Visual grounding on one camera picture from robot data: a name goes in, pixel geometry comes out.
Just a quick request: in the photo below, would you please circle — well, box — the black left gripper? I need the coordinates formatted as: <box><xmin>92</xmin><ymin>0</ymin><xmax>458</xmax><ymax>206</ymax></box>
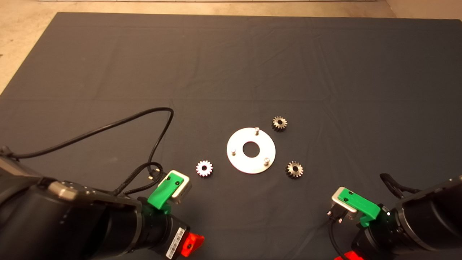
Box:
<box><xmin>134</xmin><ymin>212</ymin><xmax>205</xmax><ymax>260</ymax></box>

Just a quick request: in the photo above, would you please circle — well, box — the green left camera mount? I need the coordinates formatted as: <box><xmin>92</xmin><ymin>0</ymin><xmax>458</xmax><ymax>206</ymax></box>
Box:
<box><xmin>147</xmin><ymin>172</ymin><xmax>181</xmax><ymax>214</ymax></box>

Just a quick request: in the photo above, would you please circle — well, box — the round metal carrier plate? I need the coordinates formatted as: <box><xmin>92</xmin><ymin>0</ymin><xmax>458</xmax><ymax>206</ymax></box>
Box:
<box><xmin>226</xmin><ymin>127</ymin><xmax>276</xmax><ymax>175</ymax></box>

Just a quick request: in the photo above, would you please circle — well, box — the dark grey table cloth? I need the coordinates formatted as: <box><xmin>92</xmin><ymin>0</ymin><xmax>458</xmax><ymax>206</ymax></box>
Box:
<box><xmin>0</xmin><ymin>12</ymin><xmax>462</xmax><ymax>260</ymax></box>

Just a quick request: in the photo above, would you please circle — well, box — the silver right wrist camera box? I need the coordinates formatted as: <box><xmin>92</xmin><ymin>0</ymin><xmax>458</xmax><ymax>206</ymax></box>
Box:
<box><xmin>331</xmin><ymin>187</ymin><xmax>358</xmax><ymax>221</ymax></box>

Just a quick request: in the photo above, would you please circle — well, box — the small steel planetary gear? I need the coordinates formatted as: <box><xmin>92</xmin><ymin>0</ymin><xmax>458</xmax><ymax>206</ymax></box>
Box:
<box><xmin>286</xmin><ymin>161</ymin><xmax>304</xmax><ymax>179</ymax></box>
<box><xmin>271</xmin><ymin>116</ymin><xmax>288</xmax><ymax>133</ymax></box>
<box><xmin>196</xmin><ymin>160</ymin><xmax>213</xmax><ymax>177</ymax></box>

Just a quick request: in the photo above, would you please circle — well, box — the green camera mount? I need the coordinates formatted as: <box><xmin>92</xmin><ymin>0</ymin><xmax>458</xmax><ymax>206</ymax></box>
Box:
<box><xmin>147</xmin><ymin>172</ymin><xmax>181</xmax><ymax>214</ymax></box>
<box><xmin>343</xmin><ymin>191</ymin><xmax>382</xmax><ymax>228</ymax></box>

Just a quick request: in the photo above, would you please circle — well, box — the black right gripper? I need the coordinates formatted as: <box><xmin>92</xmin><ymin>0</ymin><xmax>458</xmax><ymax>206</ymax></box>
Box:
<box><xmin>334</xmin><ymin>208</ymin><xmax>405</xmax><ymax>260</ymax></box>

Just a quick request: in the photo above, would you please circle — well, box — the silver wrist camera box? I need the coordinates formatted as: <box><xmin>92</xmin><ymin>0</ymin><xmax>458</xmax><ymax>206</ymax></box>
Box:
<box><xmin>167</xmin><ymin>170</ymin><xmax>192</xmax><ymax>205</ymax></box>
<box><xmin>331</xmin><ymin>187</ymin><xmax>358</xmax><ymax>221</ymax></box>

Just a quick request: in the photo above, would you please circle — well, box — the smooth black left camera cable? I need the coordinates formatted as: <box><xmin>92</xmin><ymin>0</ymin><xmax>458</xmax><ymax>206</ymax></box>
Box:
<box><xmin>0</xmin><ymin>107</ymin><xmax>174</xmax><ymax>174</ymax></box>

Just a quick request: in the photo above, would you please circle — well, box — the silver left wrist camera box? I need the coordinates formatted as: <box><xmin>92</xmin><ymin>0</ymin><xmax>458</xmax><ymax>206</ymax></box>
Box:
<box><xmin>167</xmin><ymin>170</ymin><xmax>192</xmax><ymax>205</ymax></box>

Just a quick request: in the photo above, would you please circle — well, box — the green right camera mount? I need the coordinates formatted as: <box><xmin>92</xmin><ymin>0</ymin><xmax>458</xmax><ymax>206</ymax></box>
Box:
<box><xmin>343</xmin><ymin>191</ymin><xmax>382</xmax><ymax>228</ymax></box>

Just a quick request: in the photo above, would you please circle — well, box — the braided black left arm cable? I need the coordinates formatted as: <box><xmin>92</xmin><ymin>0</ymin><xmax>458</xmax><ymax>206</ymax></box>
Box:
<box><xmin>114</xmin><ymin>162</ymin><xmax>165</xmax><ymax>197</ymax></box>

